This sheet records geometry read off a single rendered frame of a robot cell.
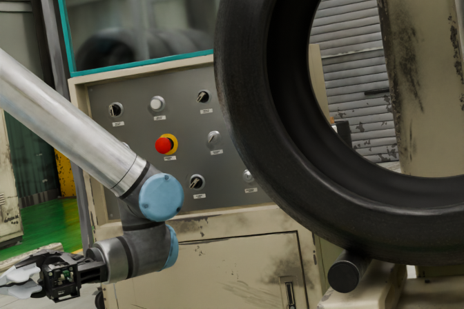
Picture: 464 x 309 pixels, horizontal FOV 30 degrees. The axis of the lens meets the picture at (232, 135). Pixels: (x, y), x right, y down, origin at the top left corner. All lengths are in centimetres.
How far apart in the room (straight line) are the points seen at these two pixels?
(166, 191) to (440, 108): 53
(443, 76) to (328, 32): 954
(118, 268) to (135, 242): 7
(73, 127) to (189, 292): 63
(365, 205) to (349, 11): 979
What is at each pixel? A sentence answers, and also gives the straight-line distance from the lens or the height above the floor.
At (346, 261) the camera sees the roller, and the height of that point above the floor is 92.
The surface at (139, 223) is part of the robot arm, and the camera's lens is 179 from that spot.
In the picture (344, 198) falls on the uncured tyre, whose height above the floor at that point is 101.
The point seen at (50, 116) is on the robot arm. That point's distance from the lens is 161.
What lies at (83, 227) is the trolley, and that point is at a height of 52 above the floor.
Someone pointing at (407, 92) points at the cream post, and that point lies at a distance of 155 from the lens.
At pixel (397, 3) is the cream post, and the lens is 155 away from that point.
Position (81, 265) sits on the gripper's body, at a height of 88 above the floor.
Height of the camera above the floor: 118
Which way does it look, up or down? 3 degrees down
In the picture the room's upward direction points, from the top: 9 degrees counter-clockwise
